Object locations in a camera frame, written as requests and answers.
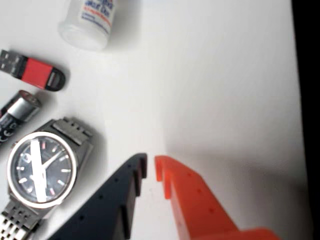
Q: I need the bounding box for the red and black usb stick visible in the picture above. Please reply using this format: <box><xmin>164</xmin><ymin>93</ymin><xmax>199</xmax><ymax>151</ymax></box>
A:
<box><xmin>0</xmin><ymin>49</ymin><xmax>67</xmax><ymax>93</ymax></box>

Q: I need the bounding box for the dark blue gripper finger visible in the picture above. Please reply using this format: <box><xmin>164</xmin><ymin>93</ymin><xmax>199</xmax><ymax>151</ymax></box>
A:
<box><xmin>47</xmin><ymin>152</ymin><xmax>148</xmax><ymax>240</ymax></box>

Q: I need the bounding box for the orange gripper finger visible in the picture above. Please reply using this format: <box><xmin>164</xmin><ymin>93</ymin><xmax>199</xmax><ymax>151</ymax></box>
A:
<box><xmin>154</xmin><ymin>154</ymin><xmax>283</xmax><ymax>240</ymax></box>

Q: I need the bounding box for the black AAA battery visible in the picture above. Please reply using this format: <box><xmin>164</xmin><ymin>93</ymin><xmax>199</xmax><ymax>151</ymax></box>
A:
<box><xmin>0</xmin><ymin>89</ymin><xmax>42</xmax><ymax>148</ymax></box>

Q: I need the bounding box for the steel wristwatch with dark dial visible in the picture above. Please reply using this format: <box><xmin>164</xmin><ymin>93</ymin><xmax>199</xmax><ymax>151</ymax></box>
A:
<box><xmin>0</xmin><ymin>117</ymin><xmax>96</xmax><ymax>240</ymax></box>

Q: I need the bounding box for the small white plastic bottle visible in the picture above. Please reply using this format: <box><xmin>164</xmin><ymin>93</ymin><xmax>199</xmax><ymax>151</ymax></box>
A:
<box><xmin>58</xmin><ymin>0</ymin><xmax>118</xmax><ymax>52</ymax></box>

